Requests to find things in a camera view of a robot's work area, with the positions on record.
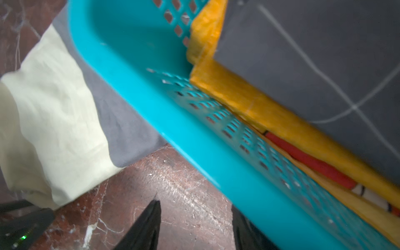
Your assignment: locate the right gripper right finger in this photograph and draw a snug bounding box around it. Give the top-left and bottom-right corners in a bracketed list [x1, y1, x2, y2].
[231, 205, 279, 250]

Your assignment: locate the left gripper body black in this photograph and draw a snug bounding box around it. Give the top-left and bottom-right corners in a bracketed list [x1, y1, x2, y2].
[1, 208, 55, 250]

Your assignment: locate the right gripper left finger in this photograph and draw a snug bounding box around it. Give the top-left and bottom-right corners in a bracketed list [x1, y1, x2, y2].
[114, 200, 161, 250]

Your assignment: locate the orange cartoon pillowcase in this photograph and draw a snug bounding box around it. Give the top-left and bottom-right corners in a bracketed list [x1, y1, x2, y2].
[186, 0, 400, 248]

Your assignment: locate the teal plastic basket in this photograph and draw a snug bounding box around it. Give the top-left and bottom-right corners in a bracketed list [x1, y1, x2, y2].
[68, 1, 399, 250]

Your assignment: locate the dark grey checked pillowcase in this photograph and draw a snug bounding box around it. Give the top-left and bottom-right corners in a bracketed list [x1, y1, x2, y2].
[214, 1, 400, 184]

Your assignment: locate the beige and grey pillowcase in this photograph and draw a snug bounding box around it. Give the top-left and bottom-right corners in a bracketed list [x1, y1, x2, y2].
[1, 8, 166, 210]

